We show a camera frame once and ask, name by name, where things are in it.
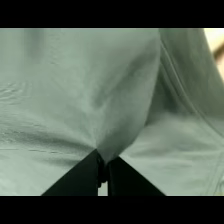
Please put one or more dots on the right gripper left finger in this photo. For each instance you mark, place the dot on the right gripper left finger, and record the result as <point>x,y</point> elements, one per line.
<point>81,180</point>

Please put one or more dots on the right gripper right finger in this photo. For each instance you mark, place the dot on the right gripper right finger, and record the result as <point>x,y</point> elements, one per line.
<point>130,181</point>

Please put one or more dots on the pale green garment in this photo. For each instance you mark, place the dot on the pale green garment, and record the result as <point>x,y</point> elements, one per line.
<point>83,93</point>

